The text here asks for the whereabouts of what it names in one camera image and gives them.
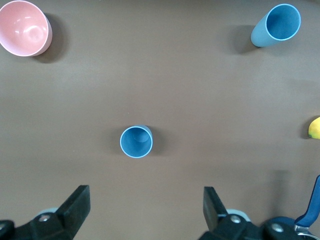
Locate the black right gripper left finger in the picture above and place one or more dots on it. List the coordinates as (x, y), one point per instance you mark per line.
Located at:
(67, 217)

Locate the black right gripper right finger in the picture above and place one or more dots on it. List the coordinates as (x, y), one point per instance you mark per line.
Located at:
(220, 225)

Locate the blue plastic cup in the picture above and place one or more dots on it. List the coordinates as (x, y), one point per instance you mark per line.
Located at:
(136, 147)
(260, 35)

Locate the dark blue saucepan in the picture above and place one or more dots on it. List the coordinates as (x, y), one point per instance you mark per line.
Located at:
(312, 205)

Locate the yellow lemon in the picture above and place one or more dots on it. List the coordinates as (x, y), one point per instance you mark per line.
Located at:
(315, 128)

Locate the pink bowl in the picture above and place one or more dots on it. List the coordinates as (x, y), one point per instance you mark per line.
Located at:
(22, 27)

